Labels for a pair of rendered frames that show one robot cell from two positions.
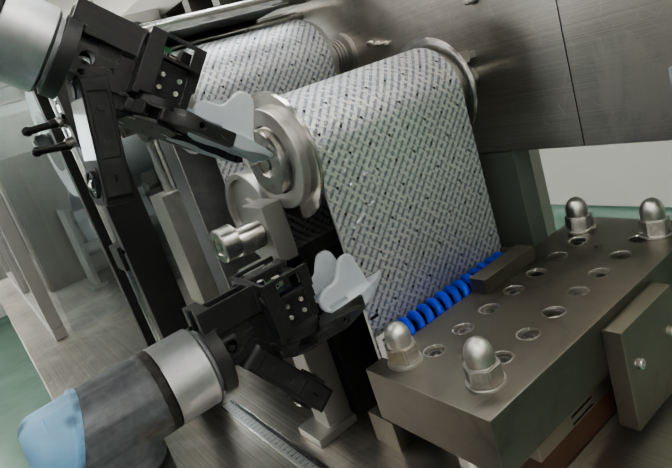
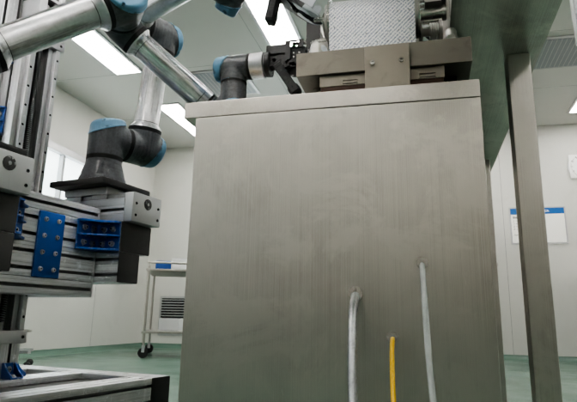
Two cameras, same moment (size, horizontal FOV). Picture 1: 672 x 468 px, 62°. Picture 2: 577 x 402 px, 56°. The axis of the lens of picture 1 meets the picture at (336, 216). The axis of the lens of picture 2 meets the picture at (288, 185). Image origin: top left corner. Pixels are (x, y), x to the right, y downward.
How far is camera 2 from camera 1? 138 cm
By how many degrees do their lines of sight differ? 54
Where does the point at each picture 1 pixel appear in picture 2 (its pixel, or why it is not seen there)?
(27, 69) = not seen: outside the picture
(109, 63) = not seen: outside the picture
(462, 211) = not seen: hidden behind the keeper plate
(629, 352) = (367, 56)
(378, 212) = (349, 40)
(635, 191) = not seen: outside the picture
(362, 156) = (349, 19)
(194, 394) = (252, 61)
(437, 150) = (390, 24)
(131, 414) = (236, 58)
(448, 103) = (403, 8)
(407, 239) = not seen: hidden behind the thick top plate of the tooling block
